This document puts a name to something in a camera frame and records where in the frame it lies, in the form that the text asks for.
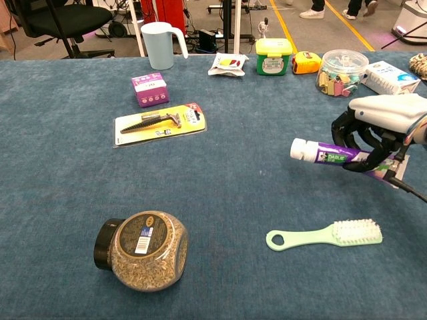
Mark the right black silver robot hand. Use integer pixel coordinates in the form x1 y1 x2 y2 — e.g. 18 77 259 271
331 93 427 173

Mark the purple white toothpaste tube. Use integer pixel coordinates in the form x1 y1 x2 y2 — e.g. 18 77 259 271
289 137 410 187

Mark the white tissue pack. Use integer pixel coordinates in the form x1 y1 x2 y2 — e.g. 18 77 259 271
361 61 421 95

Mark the clear jar of binder clips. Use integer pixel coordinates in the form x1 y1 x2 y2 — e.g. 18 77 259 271
315 49 370 98

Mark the yellow tape measure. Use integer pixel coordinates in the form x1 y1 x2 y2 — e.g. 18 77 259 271
292 51 323 75

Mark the white machine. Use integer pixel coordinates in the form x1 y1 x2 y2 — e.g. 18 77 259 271
390 0 427 46

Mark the person in white sneakers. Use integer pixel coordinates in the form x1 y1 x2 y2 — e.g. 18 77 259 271
299 0 326 19

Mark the yellow-lidded green box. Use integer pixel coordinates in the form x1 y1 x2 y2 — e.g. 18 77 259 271
255 37 294 76

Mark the mint green scrubbing brush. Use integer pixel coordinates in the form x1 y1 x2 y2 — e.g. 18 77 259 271
266 219 384 251

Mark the white red snack packet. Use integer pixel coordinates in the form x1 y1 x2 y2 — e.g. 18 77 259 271
207 52 250 77

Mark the blue fabric table mat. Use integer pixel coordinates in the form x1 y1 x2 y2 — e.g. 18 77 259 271
0 50 427 320

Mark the black upright box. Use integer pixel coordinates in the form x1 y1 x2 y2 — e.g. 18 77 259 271
198 29 218 53

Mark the yellow razor blister pack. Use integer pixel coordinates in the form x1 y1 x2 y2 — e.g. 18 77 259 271
112 102 207 149

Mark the small purple box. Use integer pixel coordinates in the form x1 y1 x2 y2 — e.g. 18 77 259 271
131 72 171 108

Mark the red cabinet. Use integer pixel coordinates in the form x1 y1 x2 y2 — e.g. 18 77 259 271
139 0 187 36

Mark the white slanted table leg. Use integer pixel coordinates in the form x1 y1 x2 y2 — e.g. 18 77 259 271
128 0 147 57

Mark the black-lidded jar of seeds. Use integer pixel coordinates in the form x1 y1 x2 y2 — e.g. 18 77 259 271
93 210 189 293

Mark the black office chair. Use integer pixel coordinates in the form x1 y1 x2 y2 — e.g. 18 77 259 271
6 0 116 60

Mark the black light stand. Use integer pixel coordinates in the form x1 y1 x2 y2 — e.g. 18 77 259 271
49 0 78 59

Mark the coiled beige rope bundle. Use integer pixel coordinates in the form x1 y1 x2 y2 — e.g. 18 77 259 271
409 53 427 81

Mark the black right hand cable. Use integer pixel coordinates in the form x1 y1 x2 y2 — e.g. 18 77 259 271
388 176 427 203

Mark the white upright post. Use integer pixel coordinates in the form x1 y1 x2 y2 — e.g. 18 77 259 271
233 0 242 55

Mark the light blue white-handled pitcher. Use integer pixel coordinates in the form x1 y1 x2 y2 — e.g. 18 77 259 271
140 21 189 71

